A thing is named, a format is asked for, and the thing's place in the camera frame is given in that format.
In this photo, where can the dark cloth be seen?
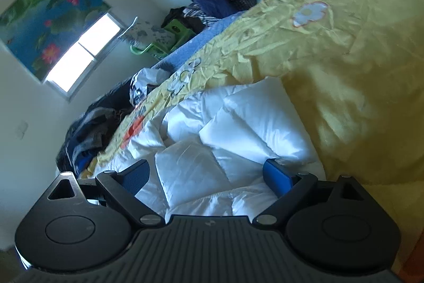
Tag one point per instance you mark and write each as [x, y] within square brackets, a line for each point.
[174, 16]

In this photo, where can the white down jacket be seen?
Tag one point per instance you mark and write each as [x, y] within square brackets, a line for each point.
[248, 124]

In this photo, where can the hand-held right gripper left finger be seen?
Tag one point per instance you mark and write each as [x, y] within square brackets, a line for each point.
[137, 179]

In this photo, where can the patterned grey garment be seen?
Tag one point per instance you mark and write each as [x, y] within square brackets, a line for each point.
[195, 14]

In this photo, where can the pile of dark clothes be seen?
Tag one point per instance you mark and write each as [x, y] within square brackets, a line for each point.
[96, 124]

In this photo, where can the blue knit blanket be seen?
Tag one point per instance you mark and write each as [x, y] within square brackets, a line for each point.
[185, 51]

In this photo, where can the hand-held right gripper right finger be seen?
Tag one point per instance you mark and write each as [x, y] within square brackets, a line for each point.
[277, 177]

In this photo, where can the white printed plastic bag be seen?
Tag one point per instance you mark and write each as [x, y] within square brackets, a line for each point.
[145, 80]

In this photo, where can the window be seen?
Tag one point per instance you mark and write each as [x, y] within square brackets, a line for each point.
[82, 54]

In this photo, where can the lotus print roller blind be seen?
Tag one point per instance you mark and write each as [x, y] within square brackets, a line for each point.
[49, 14]

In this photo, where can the green plastic stool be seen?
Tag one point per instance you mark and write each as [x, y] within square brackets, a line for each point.
[175, 31]

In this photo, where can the yellow floral blanket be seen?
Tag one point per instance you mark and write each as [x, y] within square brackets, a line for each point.
[347, 70]

